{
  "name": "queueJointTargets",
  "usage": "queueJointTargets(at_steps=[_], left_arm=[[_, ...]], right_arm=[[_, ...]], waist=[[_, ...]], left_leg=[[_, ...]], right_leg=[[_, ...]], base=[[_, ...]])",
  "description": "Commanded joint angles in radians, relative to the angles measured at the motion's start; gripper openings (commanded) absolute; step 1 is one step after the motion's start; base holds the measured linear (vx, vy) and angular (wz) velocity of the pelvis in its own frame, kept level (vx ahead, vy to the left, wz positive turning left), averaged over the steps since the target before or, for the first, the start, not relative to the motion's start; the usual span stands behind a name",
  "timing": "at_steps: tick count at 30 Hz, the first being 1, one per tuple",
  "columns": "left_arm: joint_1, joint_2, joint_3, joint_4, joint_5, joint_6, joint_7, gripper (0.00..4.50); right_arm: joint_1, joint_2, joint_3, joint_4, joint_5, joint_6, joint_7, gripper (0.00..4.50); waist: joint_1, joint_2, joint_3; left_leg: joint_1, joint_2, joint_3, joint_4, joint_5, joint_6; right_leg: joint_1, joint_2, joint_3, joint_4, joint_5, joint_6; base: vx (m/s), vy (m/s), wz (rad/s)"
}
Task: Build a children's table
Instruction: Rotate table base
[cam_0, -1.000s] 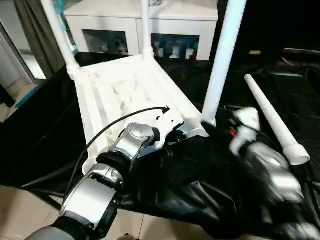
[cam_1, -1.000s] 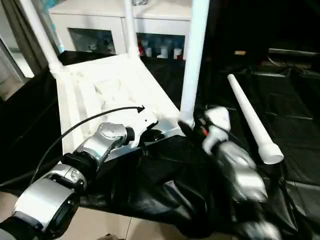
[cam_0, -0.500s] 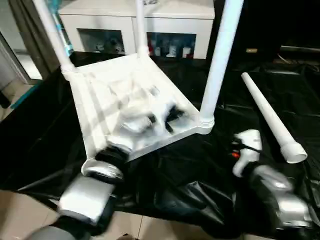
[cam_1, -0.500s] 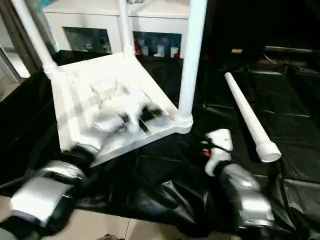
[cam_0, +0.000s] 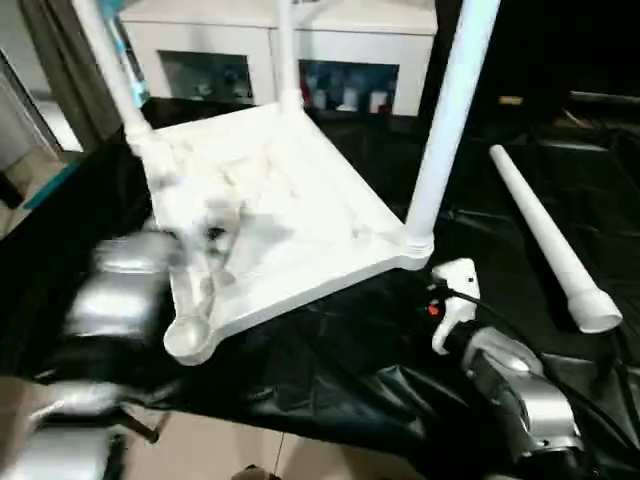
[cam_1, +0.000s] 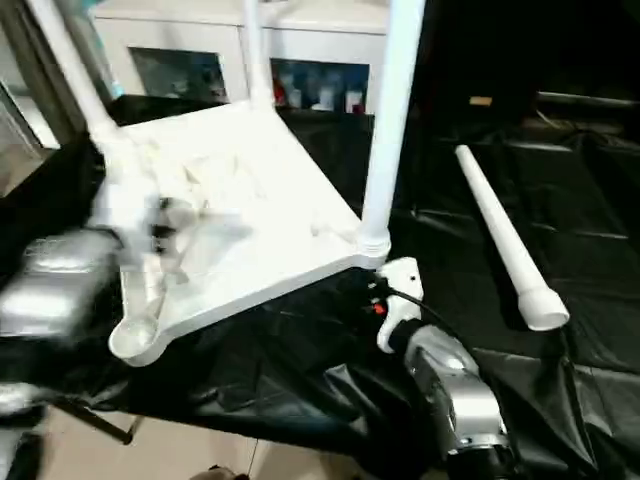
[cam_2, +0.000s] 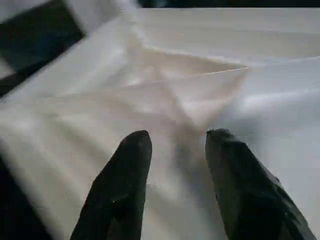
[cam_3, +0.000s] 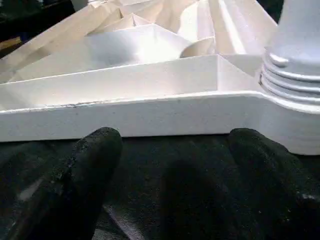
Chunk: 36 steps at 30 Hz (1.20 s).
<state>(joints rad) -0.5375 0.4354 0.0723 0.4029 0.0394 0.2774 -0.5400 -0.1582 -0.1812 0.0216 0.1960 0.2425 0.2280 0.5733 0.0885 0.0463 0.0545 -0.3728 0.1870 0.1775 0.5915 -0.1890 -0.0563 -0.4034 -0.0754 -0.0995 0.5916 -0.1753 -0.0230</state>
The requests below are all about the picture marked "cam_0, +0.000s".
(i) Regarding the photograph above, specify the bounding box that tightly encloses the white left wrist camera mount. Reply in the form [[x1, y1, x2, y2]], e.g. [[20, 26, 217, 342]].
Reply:
[[163, 174, 242, 267]]

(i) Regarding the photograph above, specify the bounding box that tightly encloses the light blue packaged box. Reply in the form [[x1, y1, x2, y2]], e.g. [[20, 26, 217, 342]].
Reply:
[[99, 0, 152, 107]]

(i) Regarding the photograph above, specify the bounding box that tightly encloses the grey curtain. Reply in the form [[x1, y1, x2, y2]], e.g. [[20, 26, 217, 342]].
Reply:
[[22, 0, 127, 147]]

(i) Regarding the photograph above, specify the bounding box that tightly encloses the black work mat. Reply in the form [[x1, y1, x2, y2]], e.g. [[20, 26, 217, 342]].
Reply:
[[0, 97, 640, 480]]

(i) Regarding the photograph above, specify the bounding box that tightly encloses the teal floor mat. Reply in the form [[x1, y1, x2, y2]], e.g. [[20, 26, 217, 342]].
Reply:
[[22, 154, 82, 212]]

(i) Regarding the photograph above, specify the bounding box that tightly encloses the white glass-door cabinet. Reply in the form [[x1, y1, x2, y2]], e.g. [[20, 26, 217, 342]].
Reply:
[[119, 0, 440, 117]]

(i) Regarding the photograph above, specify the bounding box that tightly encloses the black fabric bag yellow label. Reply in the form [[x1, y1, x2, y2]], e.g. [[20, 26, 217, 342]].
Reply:
[[439, 0, 640, 132]]

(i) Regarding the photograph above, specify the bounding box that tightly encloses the white plastic table top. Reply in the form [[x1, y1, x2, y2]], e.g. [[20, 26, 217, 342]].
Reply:
[[126, 102, 435, 368]]

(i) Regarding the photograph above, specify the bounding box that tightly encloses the white plastic table leg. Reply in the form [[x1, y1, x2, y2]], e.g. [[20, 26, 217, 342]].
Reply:
[[71, 0, 157, 147], [272, 0, 305, 115], [488, 144, 624, 335], [404, 0, 502, 257]]

